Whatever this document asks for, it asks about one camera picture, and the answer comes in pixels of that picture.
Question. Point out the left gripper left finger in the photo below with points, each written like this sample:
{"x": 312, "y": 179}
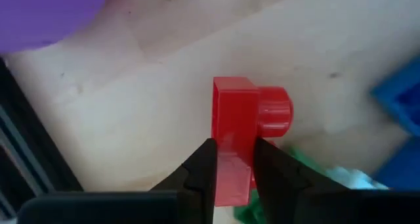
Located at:
{"x": 197, "y": 184}

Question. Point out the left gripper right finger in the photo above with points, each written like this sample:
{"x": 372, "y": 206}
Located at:
{"x": 279, "y": 184}

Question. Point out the red toy brick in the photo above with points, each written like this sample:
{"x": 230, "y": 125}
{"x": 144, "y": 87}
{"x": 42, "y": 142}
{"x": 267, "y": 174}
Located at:
{"x": 236, "y": 119}

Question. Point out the large blue toy brick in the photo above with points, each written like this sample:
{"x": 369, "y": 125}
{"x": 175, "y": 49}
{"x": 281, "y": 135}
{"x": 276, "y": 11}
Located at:
{"x": 403, "y": 168}

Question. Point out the light cyan toy brick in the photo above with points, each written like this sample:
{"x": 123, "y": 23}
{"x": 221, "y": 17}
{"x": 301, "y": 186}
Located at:
{"x": 354, "y": 179}

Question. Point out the purple pumpkin-face bucket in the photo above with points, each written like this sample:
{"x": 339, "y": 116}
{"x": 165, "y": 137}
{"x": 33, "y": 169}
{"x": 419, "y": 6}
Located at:
{"x": 39, "y": 13}

